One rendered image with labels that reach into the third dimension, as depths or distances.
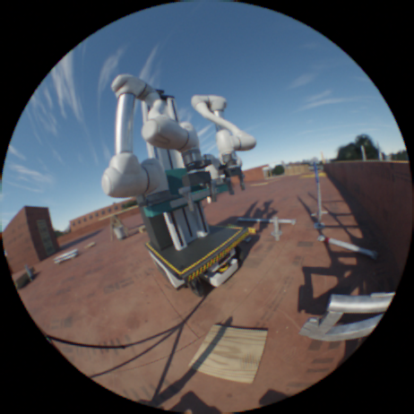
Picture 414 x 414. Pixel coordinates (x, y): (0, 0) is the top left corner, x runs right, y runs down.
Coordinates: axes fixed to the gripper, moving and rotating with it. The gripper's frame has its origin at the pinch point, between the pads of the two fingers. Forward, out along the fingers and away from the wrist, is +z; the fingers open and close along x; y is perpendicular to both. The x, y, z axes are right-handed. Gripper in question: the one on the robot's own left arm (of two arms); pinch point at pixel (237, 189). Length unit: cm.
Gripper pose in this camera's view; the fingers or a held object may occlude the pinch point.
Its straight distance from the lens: 76.7
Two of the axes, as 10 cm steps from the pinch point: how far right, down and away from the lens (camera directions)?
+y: 6.5, -0.5, -7.6
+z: 2.5, 9.5, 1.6
